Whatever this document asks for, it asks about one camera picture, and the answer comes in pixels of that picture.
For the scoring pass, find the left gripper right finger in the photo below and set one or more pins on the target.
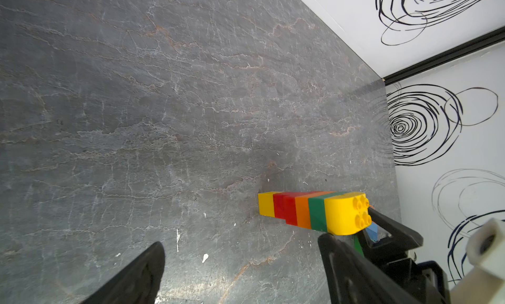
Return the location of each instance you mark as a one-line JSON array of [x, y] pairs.
[[351, 278]]

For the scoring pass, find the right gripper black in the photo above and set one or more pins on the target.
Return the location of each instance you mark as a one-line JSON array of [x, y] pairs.
[[425, 282]]

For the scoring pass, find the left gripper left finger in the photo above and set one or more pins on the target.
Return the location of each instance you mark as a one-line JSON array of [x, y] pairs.
[[138, 282]]

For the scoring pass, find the light blue lego brick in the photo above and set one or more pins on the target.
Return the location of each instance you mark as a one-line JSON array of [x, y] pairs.
[[372, 232]]

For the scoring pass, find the green tall lego brick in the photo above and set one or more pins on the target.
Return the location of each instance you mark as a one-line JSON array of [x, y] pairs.
[[357, 245]]

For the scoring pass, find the yellow curved lego brick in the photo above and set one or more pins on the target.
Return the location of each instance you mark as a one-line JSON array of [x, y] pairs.
[[347, 214]]

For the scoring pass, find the green lego plate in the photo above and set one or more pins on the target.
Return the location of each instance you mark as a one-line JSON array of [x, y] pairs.
[[317, 210]]

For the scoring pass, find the orange long lego brick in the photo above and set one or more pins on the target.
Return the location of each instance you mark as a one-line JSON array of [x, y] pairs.
[[302, 208]]

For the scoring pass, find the small red lego brick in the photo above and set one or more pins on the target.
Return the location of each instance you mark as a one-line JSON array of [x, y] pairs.
[[278, 205]]

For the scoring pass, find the yellow square lego brick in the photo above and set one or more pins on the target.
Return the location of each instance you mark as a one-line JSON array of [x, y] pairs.
[[266, 204]]

